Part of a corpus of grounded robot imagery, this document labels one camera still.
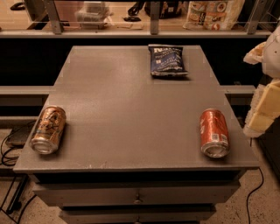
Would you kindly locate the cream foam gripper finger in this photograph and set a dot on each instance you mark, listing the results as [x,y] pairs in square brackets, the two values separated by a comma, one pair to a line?
[264,109]

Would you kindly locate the blue chip bag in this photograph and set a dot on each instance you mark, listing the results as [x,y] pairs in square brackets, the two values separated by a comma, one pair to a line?
[167,61]

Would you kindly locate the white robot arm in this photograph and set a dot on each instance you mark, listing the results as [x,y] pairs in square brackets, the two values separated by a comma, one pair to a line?
[268,54]

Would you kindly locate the printed snack bag on shelf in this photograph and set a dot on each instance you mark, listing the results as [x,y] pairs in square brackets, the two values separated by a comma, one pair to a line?
[216,15]

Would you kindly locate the red soda can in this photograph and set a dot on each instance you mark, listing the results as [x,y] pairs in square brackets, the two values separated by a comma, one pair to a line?
[214,138]

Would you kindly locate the grey drawer cabinet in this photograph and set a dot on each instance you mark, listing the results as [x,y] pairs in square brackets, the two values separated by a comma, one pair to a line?
[130,134]

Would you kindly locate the metal drawer knob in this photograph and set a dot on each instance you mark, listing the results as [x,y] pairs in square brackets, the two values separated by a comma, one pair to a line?
[137,200]

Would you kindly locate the black object on shelf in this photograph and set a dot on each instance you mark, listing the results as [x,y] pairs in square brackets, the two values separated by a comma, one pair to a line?
[132,19]

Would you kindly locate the clear plastic container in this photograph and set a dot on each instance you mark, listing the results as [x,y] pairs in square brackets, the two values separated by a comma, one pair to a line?
[92,15]

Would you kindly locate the brown patterned soda can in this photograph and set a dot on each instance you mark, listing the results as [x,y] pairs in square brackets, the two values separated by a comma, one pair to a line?
[45,139]

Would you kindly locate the dark box on floor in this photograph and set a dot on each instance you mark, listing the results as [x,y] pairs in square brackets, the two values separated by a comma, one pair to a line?
[18,136]

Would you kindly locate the grey metal shelf rail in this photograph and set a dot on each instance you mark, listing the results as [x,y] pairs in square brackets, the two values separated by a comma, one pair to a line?
[160,19]

